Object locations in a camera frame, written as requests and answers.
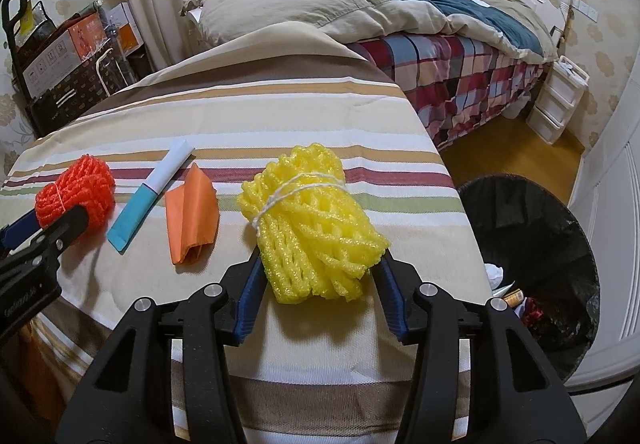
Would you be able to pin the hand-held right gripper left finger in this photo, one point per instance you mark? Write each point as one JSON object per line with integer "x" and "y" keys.
{"x": 250, "y": 296}

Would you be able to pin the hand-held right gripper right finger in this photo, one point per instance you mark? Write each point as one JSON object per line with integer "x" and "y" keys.
{"x": 392, "y": 296}

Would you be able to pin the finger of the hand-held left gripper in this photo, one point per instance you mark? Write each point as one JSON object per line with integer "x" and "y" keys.
{"x": 67, "y": 224}
{"x": 20, "y": 227}

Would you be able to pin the orange foam fruit net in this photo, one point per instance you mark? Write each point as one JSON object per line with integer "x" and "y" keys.
{"x": 80, "y": 184}

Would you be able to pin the yellow foam fruit net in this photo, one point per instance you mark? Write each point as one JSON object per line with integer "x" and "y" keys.
{"x": 310, "y": 224}

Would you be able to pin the bin with black bag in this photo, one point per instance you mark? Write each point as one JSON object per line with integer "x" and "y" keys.
{"x": 525, "y": 234}

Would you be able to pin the blue and white tube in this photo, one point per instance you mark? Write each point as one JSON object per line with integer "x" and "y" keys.
{"x": 150, "y": 189}

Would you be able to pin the cardboard box orange print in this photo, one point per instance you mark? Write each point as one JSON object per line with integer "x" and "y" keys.
{"x": 55, "y": 57}

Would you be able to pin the black trolley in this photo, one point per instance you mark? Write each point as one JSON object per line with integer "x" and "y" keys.
{"x": 12, "y": 34}

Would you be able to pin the white and orange box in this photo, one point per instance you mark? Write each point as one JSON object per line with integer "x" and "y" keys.
{"x": 125, "y": 29}

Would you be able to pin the white container under bed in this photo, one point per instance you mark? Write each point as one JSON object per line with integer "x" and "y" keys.
{"x": 517, "y": 108}

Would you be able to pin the plaid bed sheet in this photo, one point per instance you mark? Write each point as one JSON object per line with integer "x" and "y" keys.
{"x": 460, "y": 74}

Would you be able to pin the white wardrobe door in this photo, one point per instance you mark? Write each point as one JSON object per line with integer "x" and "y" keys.
{"x": 615, "y": 199}

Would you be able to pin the white plastic drawer unit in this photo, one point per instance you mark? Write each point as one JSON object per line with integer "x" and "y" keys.
{"x": 557, "y": 99}

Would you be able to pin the teal and beige duvet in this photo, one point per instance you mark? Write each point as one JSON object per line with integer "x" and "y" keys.
{"x": 400, "y": 9}

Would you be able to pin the white tube frame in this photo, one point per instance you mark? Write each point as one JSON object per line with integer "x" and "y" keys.
{"x": 102, "y": 69}

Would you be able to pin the white wall socket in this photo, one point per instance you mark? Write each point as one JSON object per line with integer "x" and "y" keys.
{"x": 586, "y": 10}

